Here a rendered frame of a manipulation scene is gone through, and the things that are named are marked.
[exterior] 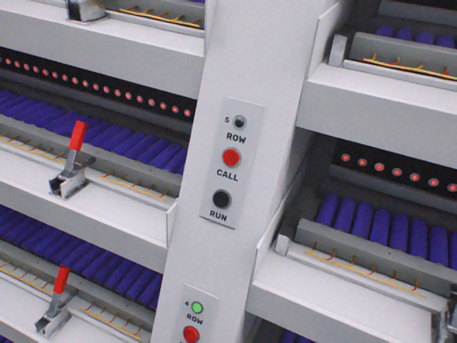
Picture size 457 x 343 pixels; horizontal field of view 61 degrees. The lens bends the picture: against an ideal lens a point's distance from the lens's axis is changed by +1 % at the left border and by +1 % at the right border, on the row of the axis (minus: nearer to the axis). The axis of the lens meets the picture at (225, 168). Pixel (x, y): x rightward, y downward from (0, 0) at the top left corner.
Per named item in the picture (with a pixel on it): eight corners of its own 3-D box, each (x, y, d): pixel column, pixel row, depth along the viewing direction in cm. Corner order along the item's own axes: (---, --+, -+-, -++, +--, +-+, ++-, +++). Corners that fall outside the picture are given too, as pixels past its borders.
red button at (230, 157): (236, 168, 36) (239, 152, 36) (220, 163, 37) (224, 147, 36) (239, 166, 37) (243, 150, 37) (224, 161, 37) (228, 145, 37)
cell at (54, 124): (80, 122, 62) (49, 140, 57) (71, 119, 62) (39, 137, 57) (78, 111, 61) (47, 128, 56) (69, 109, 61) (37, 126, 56)
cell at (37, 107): (50, 112, 64) (18, 128, 59) (41, 109, 64) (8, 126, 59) (48, 102, 63) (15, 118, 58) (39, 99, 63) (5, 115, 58)
